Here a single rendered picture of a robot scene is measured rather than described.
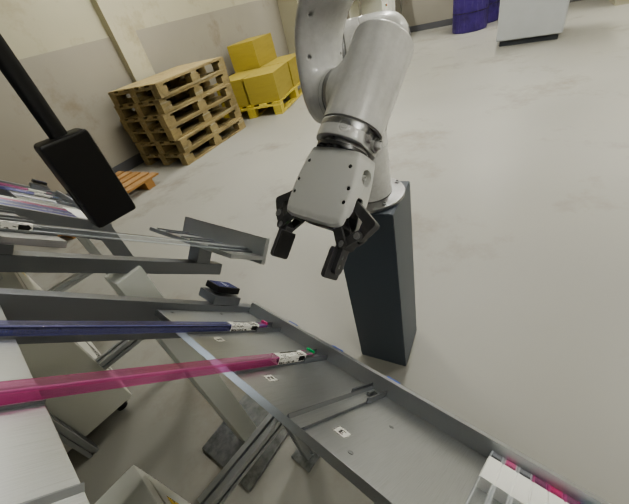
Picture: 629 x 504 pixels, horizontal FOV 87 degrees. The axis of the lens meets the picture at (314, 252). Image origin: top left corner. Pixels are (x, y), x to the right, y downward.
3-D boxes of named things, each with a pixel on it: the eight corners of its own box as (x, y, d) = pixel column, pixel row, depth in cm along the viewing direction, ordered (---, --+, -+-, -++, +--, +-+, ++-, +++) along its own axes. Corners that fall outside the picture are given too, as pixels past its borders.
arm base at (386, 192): (351, 178, 105) (342, 120, 94) (412, 179, 96) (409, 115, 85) (327, 211, 93) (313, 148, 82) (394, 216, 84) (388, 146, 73)
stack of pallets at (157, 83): (204, 128, 484) (177, 65, 433) (248, 125, 445) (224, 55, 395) (142, 165, 407) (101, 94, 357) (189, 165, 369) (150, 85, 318)
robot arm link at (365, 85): (307, 119, 46) (350, 110, 38) (339, 29, 46) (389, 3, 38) (348, 147, 51) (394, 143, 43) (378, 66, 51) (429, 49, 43)
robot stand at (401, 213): (375, 320, 147) (352, 179, 105) (416, 330, 138) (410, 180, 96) (362, 354, 135) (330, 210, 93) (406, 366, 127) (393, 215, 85)
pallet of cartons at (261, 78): (267, 90, 599) (252, 36, 548) (324, 83, 545) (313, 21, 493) (212, 123, 496) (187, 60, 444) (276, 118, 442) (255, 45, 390)
